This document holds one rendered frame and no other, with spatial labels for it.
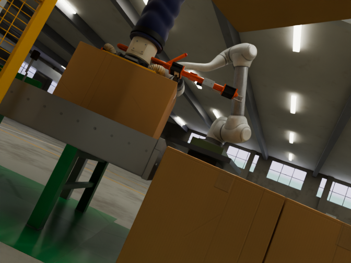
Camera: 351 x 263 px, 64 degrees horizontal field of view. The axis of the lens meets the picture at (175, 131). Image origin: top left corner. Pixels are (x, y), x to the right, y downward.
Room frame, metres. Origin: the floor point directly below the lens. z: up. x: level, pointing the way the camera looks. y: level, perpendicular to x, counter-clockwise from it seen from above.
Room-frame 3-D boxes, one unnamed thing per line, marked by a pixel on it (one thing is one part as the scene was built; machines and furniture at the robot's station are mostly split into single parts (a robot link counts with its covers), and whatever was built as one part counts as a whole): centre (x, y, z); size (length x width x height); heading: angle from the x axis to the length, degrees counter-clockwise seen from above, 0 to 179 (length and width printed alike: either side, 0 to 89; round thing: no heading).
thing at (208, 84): (1.67, -0.07, 1.07); 0.07 x 0.07 x 0.04; 86
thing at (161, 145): (1.68, 0.02, 0.58); 0.70 x 0.03 x 0.06; 176
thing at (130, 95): (1.72, 0.39, 0.75); 0.60 x 0.40 x 0.40; 88
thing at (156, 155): (1.68, 0.02, 0.48); 0.70 x 0.03 x 0.15; 176
